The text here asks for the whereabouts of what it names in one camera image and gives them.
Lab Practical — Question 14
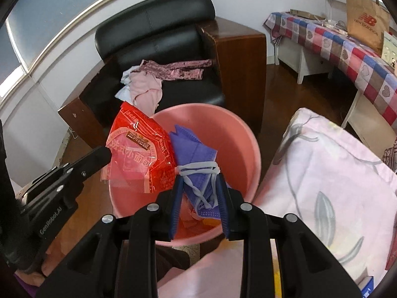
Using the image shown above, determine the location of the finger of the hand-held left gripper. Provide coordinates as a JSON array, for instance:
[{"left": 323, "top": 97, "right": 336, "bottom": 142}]
[{"left": 62, "top": 146, "right": 112, "bottom": 182}]

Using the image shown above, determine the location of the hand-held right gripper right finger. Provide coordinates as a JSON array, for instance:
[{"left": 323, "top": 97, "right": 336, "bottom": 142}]
[{"left": 215, "top": 174, "right": 363, "bottom": 298}]

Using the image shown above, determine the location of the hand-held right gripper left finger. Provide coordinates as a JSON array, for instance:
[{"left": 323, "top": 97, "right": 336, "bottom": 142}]
[{"left": 35, "top": 177, "right": 184, "bottom": 298}]

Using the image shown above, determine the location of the red snack bag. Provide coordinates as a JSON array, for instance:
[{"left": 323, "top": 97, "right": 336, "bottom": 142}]
[{"left": 101, "top": 101, "right": 177, "bottom": 194}]

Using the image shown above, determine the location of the purple face mask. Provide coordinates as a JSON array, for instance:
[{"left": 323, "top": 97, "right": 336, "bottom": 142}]
[{"left": 169, "top": 124, "right": 222, "bottom": 219}]

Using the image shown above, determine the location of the pink plastic bucket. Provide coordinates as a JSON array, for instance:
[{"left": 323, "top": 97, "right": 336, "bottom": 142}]
[{"left": 108, "top": 104, "right": 261, "bottom": 247}]

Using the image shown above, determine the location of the wooden side table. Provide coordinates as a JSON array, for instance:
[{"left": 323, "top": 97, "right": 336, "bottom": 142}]
[
  {"left": 197, "top": 17, "right": 267, "bottom": 134},
  {"left": 57, "top": 68, "right": 107, "bottom": 149}
]

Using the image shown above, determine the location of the pale blue cloth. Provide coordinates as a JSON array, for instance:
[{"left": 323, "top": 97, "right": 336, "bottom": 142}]
[{"left": 115, "top": 67, "right": 140, "bottom": 101}]

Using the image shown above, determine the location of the pink garment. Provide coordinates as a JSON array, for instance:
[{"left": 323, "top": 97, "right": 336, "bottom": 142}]
[{"left": 129, "top": 71, "right": 163, "bottom": 117}]

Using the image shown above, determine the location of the pink floral tablecloth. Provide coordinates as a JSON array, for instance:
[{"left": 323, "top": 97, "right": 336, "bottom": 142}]
[{"left": 157, "top": 107, "right": 397, "bottom": 298}]

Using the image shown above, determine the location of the pink sequined cloth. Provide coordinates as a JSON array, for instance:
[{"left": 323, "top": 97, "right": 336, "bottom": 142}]
[{"left": 138, "top": 58, "right": 213, "bottom": 83}]

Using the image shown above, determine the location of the black leather armchair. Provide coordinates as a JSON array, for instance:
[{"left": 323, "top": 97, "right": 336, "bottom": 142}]
[{"left": 79, "top": 0, "right": 225, "bottom": 149}]

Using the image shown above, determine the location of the white table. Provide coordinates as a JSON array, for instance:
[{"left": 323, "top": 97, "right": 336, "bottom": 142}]
[{"left": 274, "top": 36, "right": 388, "bottom": 159}]

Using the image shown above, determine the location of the checked heart tablecloth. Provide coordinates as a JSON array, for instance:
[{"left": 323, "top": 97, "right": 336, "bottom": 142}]
[{"left": 264, "top": 12, "right": 397, "bottom": 171}]

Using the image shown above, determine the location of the brown flat box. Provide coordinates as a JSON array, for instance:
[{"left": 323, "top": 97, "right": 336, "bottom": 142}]
[{"left": 290, "top": 9, "right": 325, "bottom": 20}]

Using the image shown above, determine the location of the white power strip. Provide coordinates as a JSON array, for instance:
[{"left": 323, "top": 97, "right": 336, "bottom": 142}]
[{"left": 323, "top": 19, "right": 348, "bottom": 32}]

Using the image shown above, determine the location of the pale green box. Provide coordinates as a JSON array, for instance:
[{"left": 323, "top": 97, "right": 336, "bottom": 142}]
[{"left": 381, "top": 30, "right": 397, "bottom": 69}]

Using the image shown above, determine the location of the brown paper bag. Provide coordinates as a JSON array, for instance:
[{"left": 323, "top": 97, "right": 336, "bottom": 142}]
[{"left": 345, "top": 0, "right": 391, "bottom": 53}]

